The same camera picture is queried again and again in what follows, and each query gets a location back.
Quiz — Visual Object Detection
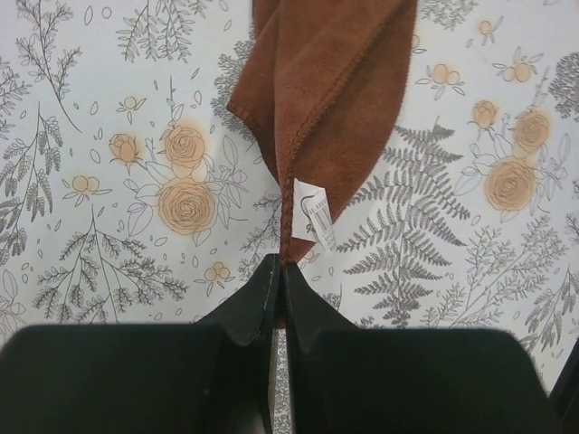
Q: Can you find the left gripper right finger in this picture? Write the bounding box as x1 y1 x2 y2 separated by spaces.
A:
283 264 562 433

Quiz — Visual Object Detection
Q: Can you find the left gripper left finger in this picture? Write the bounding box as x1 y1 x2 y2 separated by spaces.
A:
1 254 280 433

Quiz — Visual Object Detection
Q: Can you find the brown towel pile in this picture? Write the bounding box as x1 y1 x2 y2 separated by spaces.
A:
227 0 418 263

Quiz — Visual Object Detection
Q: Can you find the floral patterned table mat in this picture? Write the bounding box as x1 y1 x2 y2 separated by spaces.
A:
1 1 578 433

